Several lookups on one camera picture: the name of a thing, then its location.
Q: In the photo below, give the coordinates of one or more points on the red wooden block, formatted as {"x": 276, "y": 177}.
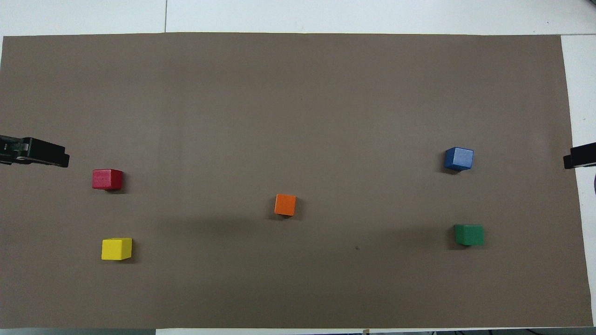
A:
{"x": 107, "y": 179}

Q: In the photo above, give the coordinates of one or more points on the green wooden block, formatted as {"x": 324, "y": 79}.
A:
{"x": 469, "y": 235}

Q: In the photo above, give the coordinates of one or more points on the orange wooden block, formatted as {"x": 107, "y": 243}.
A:
{"x": 285, "y": 204}

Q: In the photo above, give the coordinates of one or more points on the blue wooden block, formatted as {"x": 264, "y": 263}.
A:
{"x": 459, "y": 158}

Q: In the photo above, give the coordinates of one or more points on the brown table mat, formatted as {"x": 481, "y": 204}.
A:
{"x": 298, "y": 116}

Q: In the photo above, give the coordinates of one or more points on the yellow wooden block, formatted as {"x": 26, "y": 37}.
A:
{"x": 116, "y": 249}

